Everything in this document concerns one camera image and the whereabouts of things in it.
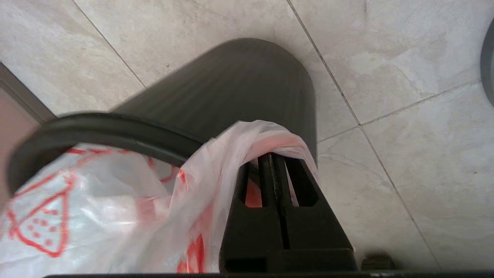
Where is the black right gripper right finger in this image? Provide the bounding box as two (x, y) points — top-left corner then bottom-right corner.
(275, 154), (358, 271)

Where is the black round trash bin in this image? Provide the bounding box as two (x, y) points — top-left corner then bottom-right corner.
(8, 38), (318, 195)

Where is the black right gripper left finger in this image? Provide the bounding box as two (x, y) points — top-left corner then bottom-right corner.
(220, 154), (287, 273)

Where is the fresh white red-printed bag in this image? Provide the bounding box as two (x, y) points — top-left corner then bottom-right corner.
(0, 120), (319, 275)

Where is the grey bin retaining ring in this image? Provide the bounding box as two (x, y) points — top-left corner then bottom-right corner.
(480, 19), (494, 107)

